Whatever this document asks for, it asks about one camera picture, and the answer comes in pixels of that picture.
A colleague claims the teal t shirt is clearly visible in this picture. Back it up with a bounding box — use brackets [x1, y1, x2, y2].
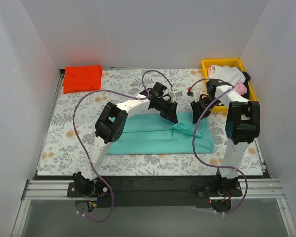
[106, 110, 215, 156]

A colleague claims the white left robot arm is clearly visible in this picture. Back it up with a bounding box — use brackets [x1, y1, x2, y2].
[72, 82, 182, 198]

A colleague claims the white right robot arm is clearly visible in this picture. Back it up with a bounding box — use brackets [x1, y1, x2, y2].
[191, 78, 260, 197]

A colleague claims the pink t shirt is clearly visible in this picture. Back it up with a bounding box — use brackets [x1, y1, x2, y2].
[235, 83, 247, 96]

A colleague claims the white t shirt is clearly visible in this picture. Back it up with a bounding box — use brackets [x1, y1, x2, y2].
[208, 65, 246, 86]

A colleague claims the black t shirt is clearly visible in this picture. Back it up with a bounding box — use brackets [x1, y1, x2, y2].
[240, 71, 251, 99]

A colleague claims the folded orange t shirt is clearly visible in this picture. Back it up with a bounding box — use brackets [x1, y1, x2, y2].
[63, 65, 102, 94]

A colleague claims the floral table cloth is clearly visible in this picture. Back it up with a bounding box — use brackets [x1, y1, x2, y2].
[37, 68, 264, 176]

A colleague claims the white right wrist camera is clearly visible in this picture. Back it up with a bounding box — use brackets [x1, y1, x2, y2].
[187, 87, 201, 102]

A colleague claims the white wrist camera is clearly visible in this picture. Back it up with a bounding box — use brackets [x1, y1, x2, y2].
[169, 90, 183, 103]
[187, 87, 201, 102]

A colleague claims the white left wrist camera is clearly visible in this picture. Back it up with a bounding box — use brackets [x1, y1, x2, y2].
[169, 90, 183, 103]

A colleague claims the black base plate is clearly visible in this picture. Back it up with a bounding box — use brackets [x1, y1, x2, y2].
[66, 175, 244, 208]

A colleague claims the aluminium rail frame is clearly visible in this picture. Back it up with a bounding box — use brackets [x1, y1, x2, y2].
[11, 178, 296, 237]

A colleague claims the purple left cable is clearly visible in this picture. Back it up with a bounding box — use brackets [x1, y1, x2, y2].
[73, 70, 173, 223]

